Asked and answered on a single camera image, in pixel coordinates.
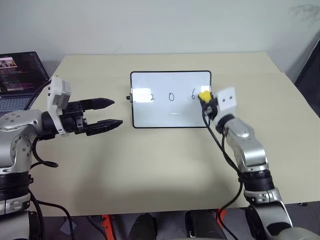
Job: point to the small black-framed whiteboard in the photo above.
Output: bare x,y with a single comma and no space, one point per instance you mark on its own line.
170,112

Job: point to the yellow whiteboard eraser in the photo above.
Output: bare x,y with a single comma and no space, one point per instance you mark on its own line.
205,95

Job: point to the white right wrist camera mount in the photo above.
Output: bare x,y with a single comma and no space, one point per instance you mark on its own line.
226,100

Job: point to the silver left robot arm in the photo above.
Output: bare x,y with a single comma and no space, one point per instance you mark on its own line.
22,120

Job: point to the black panel in background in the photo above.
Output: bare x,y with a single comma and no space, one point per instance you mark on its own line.
306,72

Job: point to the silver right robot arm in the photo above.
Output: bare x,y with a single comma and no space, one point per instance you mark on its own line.
250,150

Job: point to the open grey laptop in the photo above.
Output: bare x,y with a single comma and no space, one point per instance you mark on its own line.
17,75

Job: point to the orange bracket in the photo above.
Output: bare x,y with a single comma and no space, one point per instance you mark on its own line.
222,214
107,227

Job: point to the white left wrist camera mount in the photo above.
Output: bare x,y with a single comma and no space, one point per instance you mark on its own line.
55,95

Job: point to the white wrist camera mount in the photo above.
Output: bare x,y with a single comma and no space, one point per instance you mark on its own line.
55,95
226,100

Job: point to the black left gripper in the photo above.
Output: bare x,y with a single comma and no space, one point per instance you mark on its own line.
73,120

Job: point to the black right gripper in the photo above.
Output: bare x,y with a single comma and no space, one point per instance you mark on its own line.
212,107

